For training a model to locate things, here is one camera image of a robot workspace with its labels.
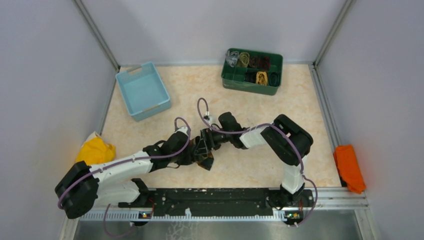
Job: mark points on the yellow patterned rolled tie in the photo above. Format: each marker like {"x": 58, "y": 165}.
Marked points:
{"x": 261, "y": 78}

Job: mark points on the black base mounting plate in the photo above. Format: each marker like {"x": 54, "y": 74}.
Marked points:
{"x": 218, "y": 202}

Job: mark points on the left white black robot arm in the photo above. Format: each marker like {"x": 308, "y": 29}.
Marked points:
{"x": 86, "y": 186}

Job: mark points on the orange cloth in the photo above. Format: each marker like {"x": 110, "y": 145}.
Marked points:
{"x": 348, "y": 168}

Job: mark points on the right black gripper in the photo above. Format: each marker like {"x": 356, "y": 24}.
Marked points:
{"x": 206, "y": 143}

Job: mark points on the dark green rolled tie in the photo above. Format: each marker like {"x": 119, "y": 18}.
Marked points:
{"x": 274, "y": 79}

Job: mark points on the white cloth under yellow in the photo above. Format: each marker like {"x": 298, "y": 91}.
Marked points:
{"x": 93, "y": 135}

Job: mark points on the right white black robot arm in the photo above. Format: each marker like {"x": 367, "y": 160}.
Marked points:
{"x": 289, "y": 142}

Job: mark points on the light blue plastic basket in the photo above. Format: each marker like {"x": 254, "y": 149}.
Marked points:
{"x": 143, "y": 91}

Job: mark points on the grey slotted cable duct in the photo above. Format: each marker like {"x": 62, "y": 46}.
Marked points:
{"x": 141, "y": 216}

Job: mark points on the green compartment organizer box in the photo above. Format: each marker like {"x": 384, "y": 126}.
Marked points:
{"x": 243, "y": 78}

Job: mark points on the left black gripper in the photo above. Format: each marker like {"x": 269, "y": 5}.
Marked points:
{"x": 190, "y": 156}

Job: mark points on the grey rolled tie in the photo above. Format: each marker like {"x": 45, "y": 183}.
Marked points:
{"x": 232, "y": 57}

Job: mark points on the tan rolled tie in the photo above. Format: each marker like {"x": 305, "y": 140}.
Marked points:
{"x": 243, "y": 59}

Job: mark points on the dark red rolled tie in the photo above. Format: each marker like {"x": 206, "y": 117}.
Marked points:
{"x": 259, "y": 62}

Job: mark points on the brown blue floral tie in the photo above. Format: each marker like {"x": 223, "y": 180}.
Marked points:
{"x": 205, "y": 161}

